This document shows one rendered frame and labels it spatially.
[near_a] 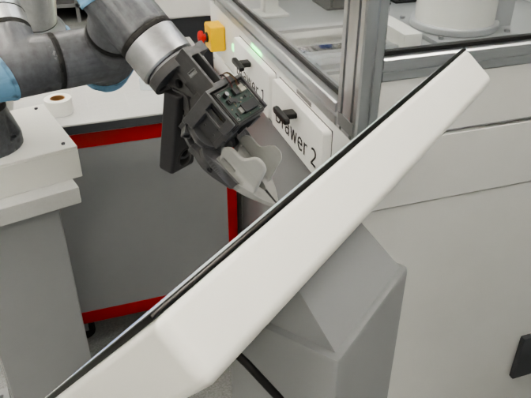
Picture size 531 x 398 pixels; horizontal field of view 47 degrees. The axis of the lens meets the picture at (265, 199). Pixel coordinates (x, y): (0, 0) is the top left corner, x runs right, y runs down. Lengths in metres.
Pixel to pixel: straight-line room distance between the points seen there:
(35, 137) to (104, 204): 0.42
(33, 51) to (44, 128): 0.61
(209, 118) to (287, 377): 0.32
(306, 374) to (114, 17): 0.47
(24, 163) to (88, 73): 0.50
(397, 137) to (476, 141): 0.66
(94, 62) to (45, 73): 0.06
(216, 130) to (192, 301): 0.42
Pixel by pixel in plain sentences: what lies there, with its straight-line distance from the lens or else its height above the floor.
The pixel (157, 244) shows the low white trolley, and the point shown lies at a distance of 1.85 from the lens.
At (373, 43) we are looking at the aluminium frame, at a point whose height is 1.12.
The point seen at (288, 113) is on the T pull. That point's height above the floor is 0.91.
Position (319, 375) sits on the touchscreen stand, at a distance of 0.57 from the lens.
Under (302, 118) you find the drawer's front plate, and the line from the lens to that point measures 1.21.
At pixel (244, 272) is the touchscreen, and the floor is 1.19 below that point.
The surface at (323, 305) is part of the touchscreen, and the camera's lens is 0.56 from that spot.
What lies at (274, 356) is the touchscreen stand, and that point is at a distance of 0.59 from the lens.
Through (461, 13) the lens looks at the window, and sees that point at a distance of 1.08.
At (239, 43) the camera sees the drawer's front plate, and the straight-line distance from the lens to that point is 1.60.
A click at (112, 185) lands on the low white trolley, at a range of 1.72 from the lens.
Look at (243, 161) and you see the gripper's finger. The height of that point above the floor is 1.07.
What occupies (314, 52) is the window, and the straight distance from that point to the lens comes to 1.22.
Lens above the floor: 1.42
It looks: 32 degrees down
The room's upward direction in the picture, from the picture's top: straight up
